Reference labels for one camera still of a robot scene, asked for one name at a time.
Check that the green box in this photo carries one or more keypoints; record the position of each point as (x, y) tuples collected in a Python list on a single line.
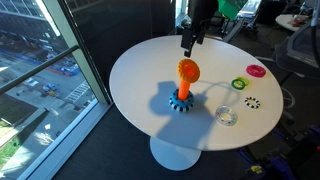
[(230, 8)]

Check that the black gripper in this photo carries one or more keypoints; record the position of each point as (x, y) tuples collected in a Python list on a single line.
[(201, 12)]

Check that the white background table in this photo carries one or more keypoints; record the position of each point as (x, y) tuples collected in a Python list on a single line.
[(291, 22)]

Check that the window railing bar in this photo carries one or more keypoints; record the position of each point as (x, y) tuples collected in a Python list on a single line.
[(37, 69)]

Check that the orange stacking post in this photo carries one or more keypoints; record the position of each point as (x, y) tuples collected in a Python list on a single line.
[(183, 89)]

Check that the white round table pedestal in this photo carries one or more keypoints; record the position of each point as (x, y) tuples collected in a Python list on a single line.
[(173, 157)]

